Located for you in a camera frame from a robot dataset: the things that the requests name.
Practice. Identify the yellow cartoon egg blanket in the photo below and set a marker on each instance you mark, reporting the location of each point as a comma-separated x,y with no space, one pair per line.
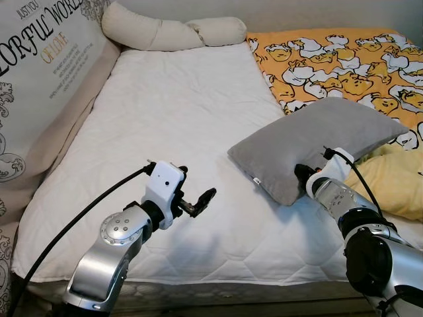
344,66

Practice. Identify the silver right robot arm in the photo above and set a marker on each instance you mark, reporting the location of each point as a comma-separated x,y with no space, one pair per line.
383,264

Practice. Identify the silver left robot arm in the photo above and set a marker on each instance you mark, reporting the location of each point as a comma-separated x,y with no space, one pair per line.
99,264

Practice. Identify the white quilted mattress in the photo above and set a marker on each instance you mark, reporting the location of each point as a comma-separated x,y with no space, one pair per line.
185,119

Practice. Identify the long cream bolster pillow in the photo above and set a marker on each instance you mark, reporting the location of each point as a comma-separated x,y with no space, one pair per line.
152,33

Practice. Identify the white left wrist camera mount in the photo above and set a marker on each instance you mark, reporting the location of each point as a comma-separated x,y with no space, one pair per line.
164,188

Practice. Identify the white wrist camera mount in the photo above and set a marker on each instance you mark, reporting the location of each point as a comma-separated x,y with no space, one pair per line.
164,188
337,165

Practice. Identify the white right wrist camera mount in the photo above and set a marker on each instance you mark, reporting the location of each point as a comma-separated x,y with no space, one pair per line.
337,165

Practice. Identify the dark bed frame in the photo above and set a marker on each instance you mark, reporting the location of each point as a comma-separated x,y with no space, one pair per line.
231,309

